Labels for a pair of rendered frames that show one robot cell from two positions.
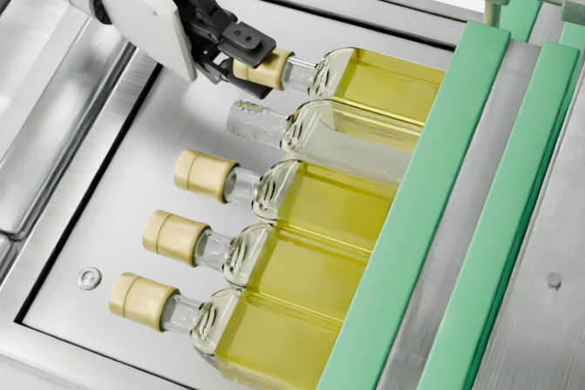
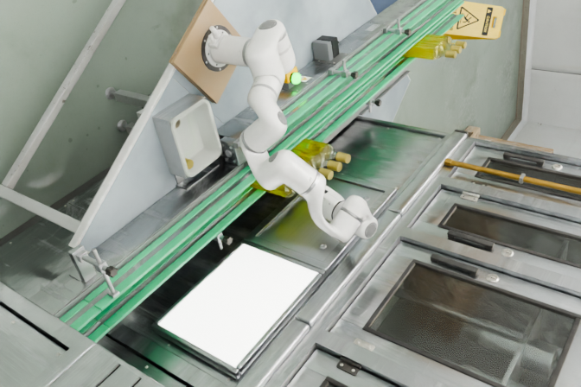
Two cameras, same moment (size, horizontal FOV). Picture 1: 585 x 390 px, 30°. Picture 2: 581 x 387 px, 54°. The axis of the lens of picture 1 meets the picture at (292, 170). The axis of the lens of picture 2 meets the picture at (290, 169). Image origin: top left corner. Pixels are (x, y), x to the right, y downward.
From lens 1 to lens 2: 215 cm
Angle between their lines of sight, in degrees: 87
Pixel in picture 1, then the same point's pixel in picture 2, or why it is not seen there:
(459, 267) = not seen: hidden behind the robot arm
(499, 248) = not seen: hidden behind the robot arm
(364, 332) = (297, 113)
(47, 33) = (381, 269)
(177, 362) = (347, 185)
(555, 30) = (239, 180)
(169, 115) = not seen: hidden behind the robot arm
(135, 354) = (356, 187)
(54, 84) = (374, 240)
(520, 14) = (245, 181)
